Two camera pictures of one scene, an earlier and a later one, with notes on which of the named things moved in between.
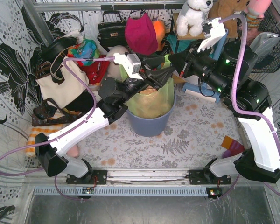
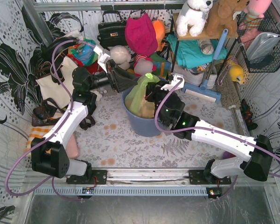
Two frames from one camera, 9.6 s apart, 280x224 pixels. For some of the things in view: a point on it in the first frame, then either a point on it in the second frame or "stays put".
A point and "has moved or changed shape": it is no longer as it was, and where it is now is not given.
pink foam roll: [73, 151] stays put
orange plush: [160, 27] stays put
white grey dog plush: [192, 15] stays put
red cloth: [96, 72] stays put
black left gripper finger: [159, 76] to [123, 79]
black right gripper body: [187, 64] to [152, 92]
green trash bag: [150, 105] has moved or changed shape
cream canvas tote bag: [63, 84] stays put
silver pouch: [262, 44] stays put
